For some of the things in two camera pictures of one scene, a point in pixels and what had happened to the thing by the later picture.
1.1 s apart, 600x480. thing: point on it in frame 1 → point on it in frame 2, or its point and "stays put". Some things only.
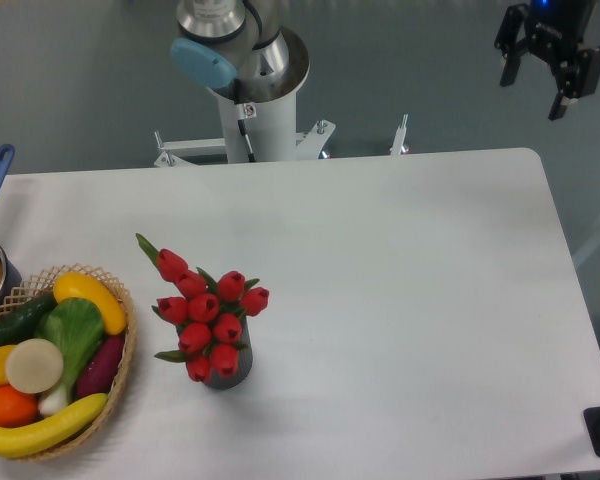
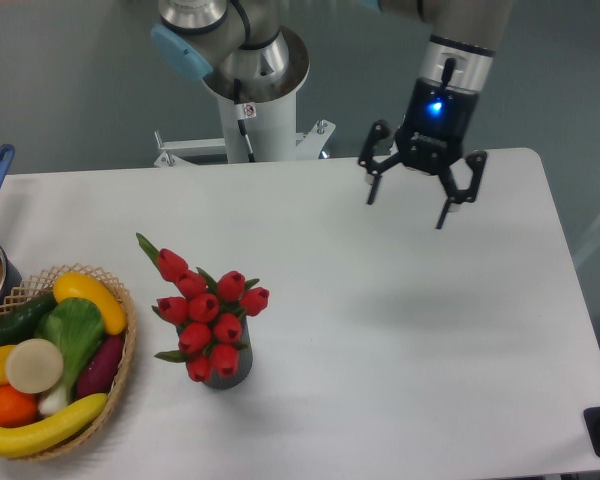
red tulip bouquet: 210,316 stays put
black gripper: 553,30 → 434,133
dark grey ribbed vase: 245,364 stays put
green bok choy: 76,325 stays put
